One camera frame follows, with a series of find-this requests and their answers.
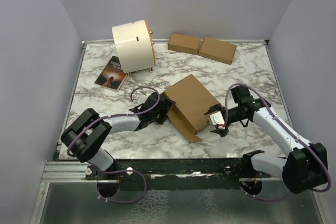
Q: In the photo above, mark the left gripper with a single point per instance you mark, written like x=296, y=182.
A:
x=165, y=108

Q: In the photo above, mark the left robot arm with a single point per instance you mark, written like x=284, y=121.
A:
x=85, y=136

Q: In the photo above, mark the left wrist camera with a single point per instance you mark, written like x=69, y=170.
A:
x=141, y=99

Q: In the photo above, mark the brown cardboard box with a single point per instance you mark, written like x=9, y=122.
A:
x=192, y=101

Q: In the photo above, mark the dark paperback book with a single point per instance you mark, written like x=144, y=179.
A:
x=112, y=76

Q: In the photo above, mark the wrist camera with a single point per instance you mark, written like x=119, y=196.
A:
x=216, y=119
x=141, y=99

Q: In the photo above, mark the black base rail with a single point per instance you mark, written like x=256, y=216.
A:
x=192, y=173

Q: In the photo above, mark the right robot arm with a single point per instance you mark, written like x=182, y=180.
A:
x=304, y=165

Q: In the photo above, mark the cream cylindrical container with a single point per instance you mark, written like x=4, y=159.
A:
x=134, y=46

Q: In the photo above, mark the aluminium table frame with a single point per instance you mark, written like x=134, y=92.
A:
x=65, y=196

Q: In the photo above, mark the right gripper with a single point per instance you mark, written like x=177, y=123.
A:
x=214, y=108

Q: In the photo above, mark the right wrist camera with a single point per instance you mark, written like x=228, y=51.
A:
x=216, y=119

